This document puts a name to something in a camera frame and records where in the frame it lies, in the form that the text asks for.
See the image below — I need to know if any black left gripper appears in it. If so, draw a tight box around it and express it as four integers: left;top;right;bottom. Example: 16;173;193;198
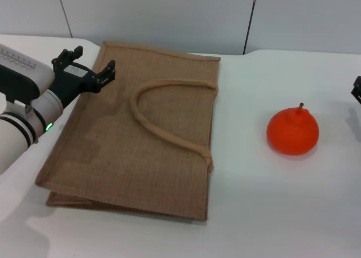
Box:
47;45;117;110

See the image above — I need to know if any orange fruit with stem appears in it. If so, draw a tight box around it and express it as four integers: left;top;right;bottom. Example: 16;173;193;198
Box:
266;102;320;157

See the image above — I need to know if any brown jute handbag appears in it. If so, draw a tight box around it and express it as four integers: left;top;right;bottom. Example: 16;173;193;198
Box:
34;40;222;222

